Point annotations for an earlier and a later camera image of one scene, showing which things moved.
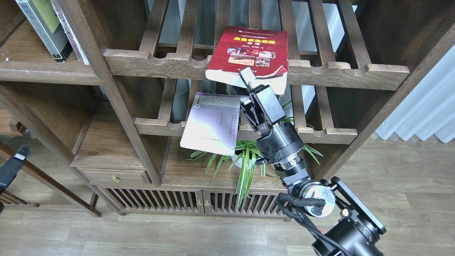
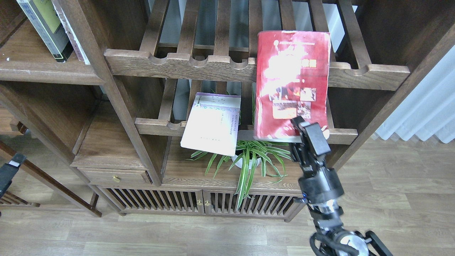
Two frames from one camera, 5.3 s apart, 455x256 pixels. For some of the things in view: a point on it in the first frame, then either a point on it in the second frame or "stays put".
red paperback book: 265,51 to 293,79
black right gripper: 278,144 to 318,183
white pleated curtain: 429,109 stays put
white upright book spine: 81,56 stays put
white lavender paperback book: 213,125 stays put
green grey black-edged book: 41,14 stays put
